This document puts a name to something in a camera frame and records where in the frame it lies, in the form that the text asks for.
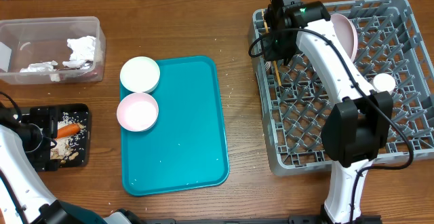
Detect wooden chopstick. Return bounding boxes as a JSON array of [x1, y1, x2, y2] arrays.
[[261, 9, 282, 87]]

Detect orange carrot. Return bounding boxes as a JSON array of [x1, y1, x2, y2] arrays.
[[56, 124, 83, 139]]

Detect large pink plate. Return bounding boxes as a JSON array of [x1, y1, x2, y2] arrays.
[[331, 14, 358, 62]]

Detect white napkin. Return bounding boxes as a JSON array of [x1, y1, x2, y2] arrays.
[[20, 35, 104, 82]]

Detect pink bowl with nuts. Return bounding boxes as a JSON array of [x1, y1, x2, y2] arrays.
[[116, 93, 159, 132]]

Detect white paper cup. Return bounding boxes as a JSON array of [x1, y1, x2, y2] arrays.
[[370, 73, 396, 94]]

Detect white bowl with crumbs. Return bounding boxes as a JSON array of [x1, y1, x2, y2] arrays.
[[119, 56, 160, 93]]

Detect white plastic fork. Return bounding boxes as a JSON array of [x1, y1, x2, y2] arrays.
[[264, 61, 271, 71]]

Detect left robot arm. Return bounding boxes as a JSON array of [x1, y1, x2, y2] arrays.
[[1, 107, 142, 224]]

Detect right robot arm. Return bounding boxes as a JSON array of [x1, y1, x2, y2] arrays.
[[260, 0, 393, 223]]

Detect black waste tray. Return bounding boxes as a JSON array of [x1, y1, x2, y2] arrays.
[[18, 103, 92, 172]]

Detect grey dishwasher rack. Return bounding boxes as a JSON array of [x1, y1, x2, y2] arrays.
[[252, 0, 433, 176]]

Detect pile of nuts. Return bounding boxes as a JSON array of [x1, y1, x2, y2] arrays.
[[50, 124, 85, 164]]

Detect spilled rice grains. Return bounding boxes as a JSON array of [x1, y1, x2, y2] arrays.
[[50, 112, 88, 160]]

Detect clear plastic bin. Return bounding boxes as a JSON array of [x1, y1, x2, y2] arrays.
[[1, 16, 106, 85]]

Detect teal serving tray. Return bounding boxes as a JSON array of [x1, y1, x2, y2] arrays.
[[121, 56, 230, 196]]

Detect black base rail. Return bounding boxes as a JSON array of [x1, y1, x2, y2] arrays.
[[142, 215, 328, 224]]

